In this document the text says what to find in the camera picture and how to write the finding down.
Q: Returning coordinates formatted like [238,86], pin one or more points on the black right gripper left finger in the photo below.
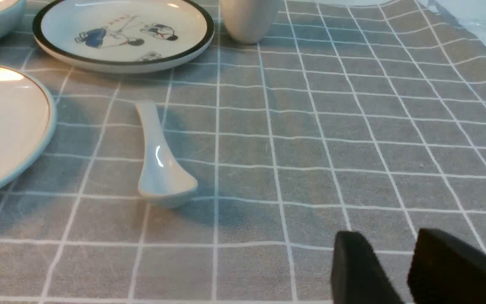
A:
[357,276]

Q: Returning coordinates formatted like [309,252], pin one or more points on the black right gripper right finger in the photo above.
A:
[446,270]

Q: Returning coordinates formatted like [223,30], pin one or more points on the pale blue ceramic spoon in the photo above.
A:
[163,182]

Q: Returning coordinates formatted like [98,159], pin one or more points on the grey checked tablecloth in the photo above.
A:
[368,118]

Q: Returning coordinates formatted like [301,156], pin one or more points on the white black-rimmed cup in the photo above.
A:
[248,21]

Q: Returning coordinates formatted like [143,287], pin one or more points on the illustrated black-rimmed plate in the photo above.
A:
[123,36]

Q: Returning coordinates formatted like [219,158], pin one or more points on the large pale blue plate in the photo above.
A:
[28,119]

